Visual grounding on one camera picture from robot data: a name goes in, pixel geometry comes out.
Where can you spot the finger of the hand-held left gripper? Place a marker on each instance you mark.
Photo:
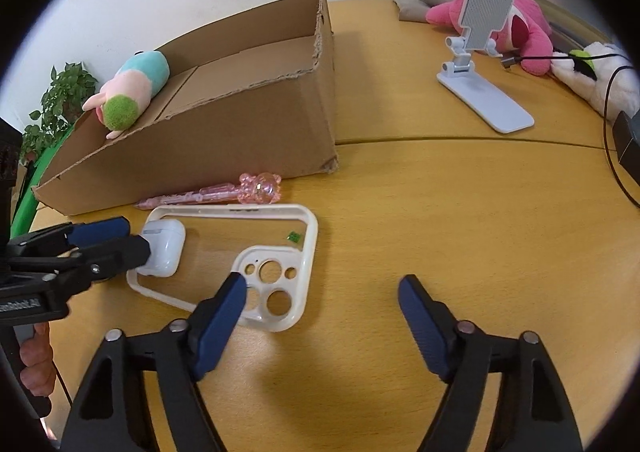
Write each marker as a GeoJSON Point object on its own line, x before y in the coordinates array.
{"type": "Point", "coordinates": [100, 230]}
{"type": "Point", "coordinates": [120, 254]}

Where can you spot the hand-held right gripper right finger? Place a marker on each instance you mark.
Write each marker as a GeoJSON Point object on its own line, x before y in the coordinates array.
{"type": "Point", "coordinates": [420, 322]}

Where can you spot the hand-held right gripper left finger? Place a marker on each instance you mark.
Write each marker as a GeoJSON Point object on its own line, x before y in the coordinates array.
{"type": "Point", "coordinates": [220, 327]}

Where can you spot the white earbuds case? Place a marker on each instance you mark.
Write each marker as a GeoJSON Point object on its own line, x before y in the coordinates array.
{"type": "Point", "coordinates": [167, 247]}

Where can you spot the pink bear-topped pen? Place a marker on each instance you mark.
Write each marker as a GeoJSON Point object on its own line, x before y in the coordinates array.
{"type": "Point", "coordinates": [257, 189]}

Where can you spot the brown cardboard box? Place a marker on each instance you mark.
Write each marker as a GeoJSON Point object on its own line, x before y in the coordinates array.
{"type": "Point", "coordinates": [225, 132]}

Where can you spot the person's left hand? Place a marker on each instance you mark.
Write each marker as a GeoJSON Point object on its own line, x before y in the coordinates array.
{"type": "Point", "coordinates": [37, 357]}

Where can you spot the green sheet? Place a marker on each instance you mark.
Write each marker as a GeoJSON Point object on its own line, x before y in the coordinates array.
{"type": "Point", "coordinates": [30, 192]}

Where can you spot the white phone case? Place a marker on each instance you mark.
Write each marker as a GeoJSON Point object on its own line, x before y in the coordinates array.
{"type": "Point", "coordinates": [300, 293]}

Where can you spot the small green scrap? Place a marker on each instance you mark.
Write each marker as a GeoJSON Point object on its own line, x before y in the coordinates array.
{"type": "Point", "coordinates": [294, 237]}

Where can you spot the green potted plant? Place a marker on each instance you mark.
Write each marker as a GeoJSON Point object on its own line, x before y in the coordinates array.
{"type": "Point", "coordinates": [60, 102]}

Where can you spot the pastel blue pink plush toy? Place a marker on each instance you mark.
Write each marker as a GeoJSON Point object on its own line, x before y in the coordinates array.
{"type": "Point", "coordinates": [135, 82]}

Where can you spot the black power adapter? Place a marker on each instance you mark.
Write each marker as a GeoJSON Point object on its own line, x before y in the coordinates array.
{"type": "Point", "coordinates": [629, 142]}

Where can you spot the white plush toy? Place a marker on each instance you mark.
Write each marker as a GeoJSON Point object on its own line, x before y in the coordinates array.
{"type": "Point", "coordinates": [600, 82]}

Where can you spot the pink plush bear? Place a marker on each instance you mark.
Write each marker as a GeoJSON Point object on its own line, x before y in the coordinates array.
{"type": "Point", "coordinates": [530, 32]}

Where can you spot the grey cloth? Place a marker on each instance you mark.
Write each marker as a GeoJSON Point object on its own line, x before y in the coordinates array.
{"type": "Point", "coordinates": [412, 7]}

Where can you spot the white phone stand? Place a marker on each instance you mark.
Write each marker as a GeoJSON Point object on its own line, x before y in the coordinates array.
{"type": "Point", "coordinates": [487, 7]}

